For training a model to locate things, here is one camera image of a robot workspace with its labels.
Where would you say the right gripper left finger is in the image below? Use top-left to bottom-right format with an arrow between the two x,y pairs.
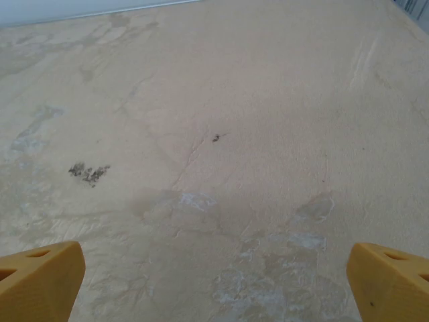
0,240 -> 86,322

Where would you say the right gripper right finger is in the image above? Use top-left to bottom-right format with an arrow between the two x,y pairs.
347,242 -> 429,322

